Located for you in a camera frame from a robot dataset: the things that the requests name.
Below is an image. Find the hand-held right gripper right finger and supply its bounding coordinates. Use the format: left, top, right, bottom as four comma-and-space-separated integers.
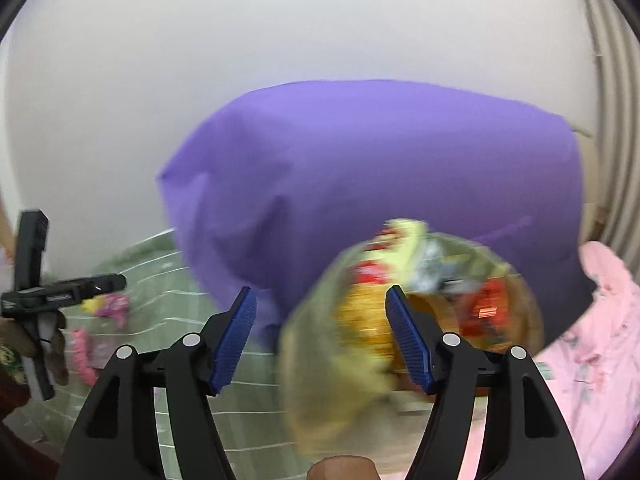
385, 285, 586, 480

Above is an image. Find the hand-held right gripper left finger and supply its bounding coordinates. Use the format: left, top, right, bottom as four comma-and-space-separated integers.
56, 286, 259, 480

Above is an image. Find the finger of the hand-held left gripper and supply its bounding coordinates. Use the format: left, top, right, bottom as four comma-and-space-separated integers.
69, 273, 127, 302

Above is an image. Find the large yellow wafer packet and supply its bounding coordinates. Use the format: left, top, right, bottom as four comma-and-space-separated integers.
335, 280, 401, 366

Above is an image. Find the yellowish plastic bin bag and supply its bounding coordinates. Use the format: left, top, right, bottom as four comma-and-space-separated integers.
277, 217, 547, 466

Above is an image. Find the person's left forearm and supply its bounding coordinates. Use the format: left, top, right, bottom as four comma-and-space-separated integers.
0, 345, 29, 387

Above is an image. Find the person's left hand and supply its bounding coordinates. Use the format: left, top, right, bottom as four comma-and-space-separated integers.
0, 309, 69, 387

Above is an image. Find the pink yellow wrapper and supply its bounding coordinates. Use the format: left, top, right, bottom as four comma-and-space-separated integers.
81, 294, 132, 319

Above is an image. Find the green grid mat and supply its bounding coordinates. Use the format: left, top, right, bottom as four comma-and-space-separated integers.
10, 227, 311, 480

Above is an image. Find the red snack packet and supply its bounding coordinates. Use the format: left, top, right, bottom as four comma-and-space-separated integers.
457, 279, 508, 333
350, 230, 393, 288

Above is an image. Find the brown rounded object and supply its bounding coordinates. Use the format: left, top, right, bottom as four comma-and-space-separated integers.
306, 455, 382, 480

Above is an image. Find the purple pillow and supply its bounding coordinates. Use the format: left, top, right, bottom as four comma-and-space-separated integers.
156, 79, 587, 356

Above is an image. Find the pink floral blanket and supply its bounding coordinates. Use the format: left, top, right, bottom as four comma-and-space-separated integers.
390, 241, 637, 480

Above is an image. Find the beige headboard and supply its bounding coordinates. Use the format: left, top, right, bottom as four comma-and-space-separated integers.
569, 117, 597, 140

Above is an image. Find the beige ribbed curtain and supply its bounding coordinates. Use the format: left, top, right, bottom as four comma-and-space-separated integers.
567, 0, 640, 261

